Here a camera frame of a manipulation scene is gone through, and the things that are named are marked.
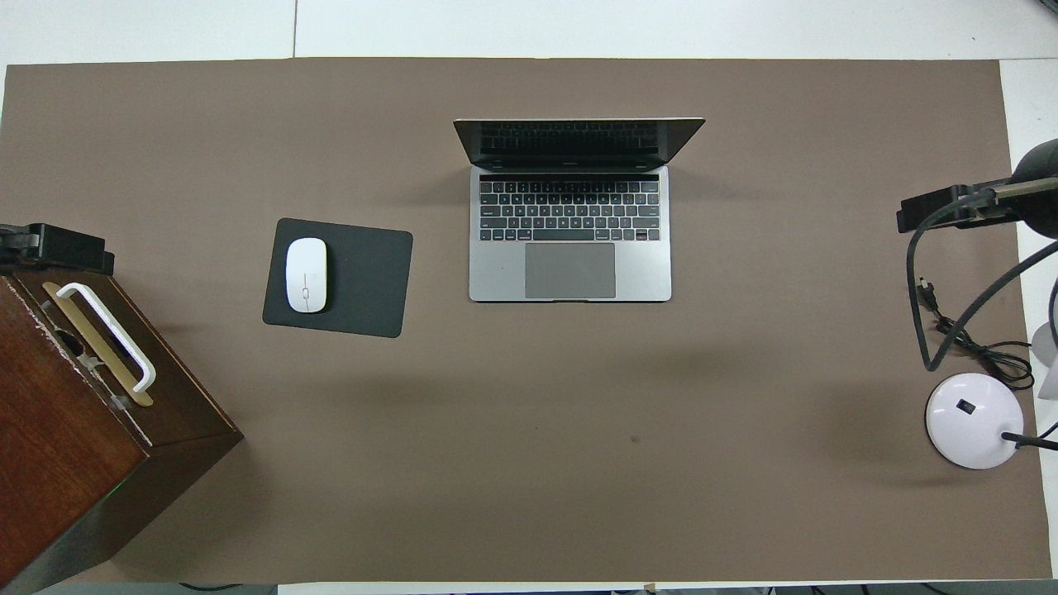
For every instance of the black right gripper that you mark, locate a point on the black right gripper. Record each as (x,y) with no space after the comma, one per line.
(1040,186)

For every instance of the silver grey laptop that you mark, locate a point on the silver grey laptop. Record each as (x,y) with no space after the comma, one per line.
(570,264)

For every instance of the white computer mouse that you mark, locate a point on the white computer mouse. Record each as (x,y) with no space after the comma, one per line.
(306,277)

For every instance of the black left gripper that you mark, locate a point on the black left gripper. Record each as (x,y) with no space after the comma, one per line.
(15,246)

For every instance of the brown table mat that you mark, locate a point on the brown table mat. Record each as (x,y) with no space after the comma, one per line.
(529,463)

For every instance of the black mouse pad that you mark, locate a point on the black mouse pad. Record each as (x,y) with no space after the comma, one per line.
(368,281)

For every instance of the dark brown wooden box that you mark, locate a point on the dark brown wooden box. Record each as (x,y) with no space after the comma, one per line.
(66,463)

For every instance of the white desk lamp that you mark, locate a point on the white desk lamp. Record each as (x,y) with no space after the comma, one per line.
(971,421)

